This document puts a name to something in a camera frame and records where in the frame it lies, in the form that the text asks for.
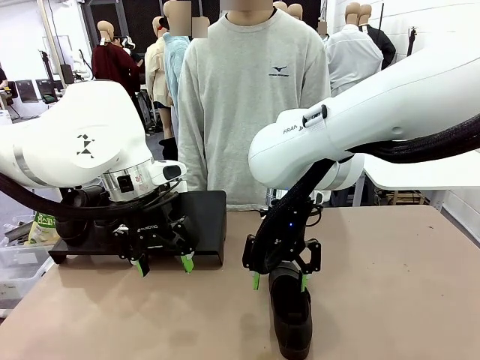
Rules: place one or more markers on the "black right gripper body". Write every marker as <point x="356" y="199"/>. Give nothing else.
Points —
<point x="285" y="240"/>

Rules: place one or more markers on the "black tripod stand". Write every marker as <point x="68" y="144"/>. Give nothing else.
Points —
<point x="411" y="41"/>
<point x="47" y="71"/>

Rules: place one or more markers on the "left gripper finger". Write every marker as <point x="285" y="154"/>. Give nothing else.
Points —
<point x="125" y="243"/>
<point x="183" y="240"/>

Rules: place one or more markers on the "person's right forearm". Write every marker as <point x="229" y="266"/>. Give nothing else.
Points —
<point x="191" y="157"/>

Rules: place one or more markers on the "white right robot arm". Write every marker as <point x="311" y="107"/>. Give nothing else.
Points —
<point x="375" y="112"/>

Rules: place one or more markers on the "black boots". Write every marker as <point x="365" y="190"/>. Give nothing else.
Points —
<point x="168" y="148"/>

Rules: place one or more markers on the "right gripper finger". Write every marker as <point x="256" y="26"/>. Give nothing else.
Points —
<point x="251" y="251"/>
<point x="313" y="258"/>

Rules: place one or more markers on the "mannequin in cream jacket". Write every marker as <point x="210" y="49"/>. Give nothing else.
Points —
<point x="155" y="75"/>

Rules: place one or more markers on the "black monitor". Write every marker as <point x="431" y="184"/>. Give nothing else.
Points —
<point x="28" y="90"/>

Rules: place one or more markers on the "mannequin in black jacket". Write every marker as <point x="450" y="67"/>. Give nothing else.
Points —
<point x="384" y="45"/>

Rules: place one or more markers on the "green yellow snack bag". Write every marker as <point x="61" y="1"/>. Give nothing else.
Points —
<point x="41" y="228"/>

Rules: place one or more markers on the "white table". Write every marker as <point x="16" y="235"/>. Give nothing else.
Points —
<point x="420" y="168"/>

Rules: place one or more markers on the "mannequin in light blue fleece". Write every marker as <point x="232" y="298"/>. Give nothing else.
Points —
<point x="174" y="56"/>

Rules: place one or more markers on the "mannequin in maroon sweater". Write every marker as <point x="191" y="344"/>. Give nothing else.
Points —
<point x="112" y="63"/>

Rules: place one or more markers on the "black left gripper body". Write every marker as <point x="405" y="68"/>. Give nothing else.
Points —
<point x="150" y="228"/>

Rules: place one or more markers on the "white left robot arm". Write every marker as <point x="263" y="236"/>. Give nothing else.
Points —
<point x="56" y="150"/>

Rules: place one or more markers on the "mannequin in white shirt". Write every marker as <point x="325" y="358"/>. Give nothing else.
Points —
<point x="352" y="56"/>

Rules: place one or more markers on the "black shoe stand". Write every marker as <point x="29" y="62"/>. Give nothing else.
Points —
<point x="86" y="251"/>
<point x="210" y="225"/>

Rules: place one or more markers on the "clear plastic bin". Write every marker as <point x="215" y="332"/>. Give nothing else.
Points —
<point x="18" y="270"/>

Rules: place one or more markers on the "bare mannequin head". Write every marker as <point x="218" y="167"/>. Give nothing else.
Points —
<point x="295" y="11"/>

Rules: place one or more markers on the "person in grey sweatshirt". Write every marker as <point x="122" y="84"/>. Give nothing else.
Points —
<point x="243" y="93"/>

